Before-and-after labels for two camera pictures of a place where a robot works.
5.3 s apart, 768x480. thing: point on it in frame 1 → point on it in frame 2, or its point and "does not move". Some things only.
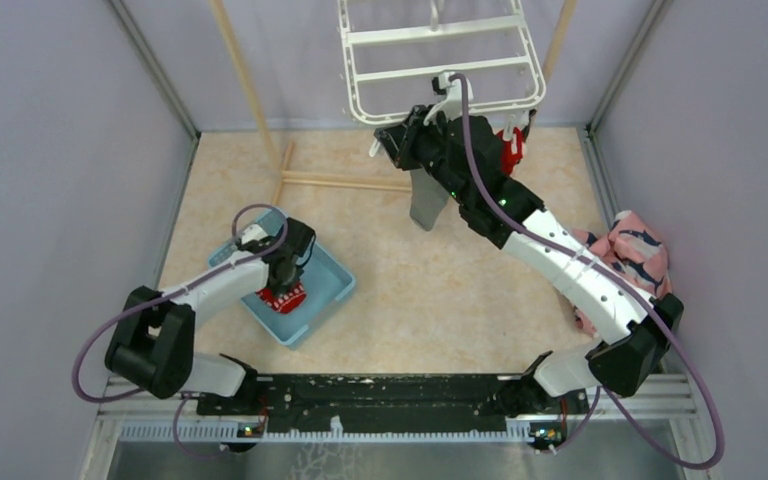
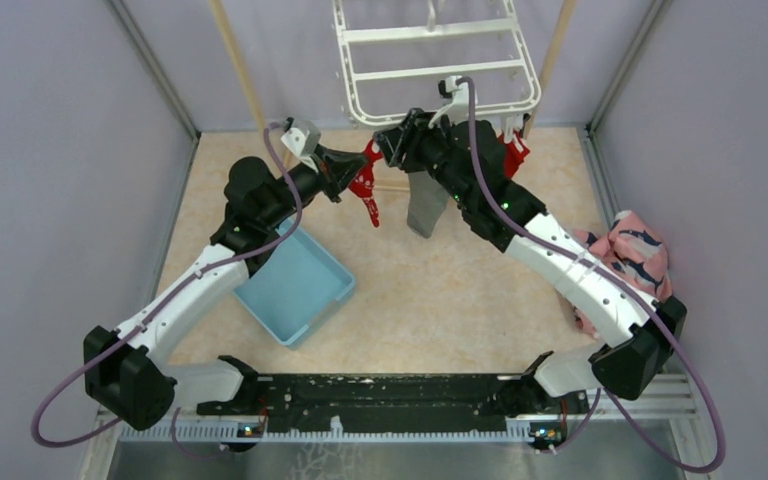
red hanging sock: x=511 y=151 does not move
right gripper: x=425 y=120 does not move
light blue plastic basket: x=325 y=282 does not move
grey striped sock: x=428 y=198 does not move
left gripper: x=282 y=289 → x=336 y=169
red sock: x=284 y=303 → x=362 y=184
